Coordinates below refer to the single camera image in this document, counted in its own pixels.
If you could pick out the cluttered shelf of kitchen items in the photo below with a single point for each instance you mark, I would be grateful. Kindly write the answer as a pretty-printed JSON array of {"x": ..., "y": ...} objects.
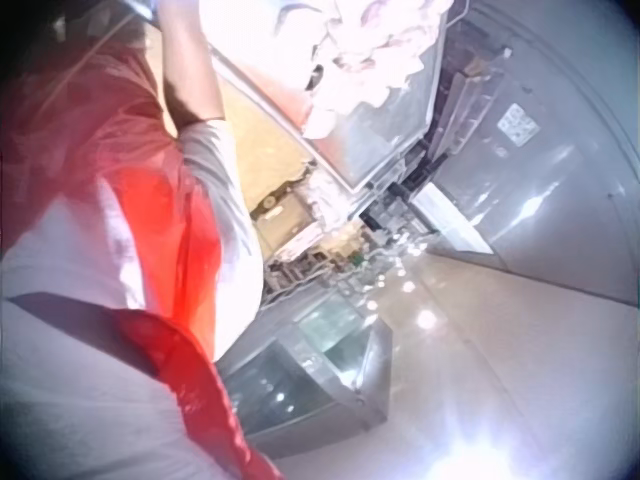
[{"x": 320, "y": 240}]

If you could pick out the yellow board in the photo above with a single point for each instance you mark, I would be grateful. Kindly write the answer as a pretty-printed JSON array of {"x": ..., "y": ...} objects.
[{"x": 260, "y": 150}]

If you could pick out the steel tray bin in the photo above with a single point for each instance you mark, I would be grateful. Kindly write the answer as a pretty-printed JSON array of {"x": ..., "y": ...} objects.
[{"x": 385, "y": 145}]

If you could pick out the glass-topped steel cabinet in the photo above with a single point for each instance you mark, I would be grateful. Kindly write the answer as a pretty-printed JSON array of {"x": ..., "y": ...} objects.
[{"x": 320, "y": 360}]

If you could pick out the heap of white raw meat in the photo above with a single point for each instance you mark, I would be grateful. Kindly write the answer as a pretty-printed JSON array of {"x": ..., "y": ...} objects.
[{"x": 360, "y": 55}]

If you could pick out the steel cabinet appliance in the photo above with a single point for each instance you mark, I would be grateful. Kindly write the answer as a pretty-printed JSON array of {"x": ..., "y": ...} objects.
[{"x": 540, "y": 200}]

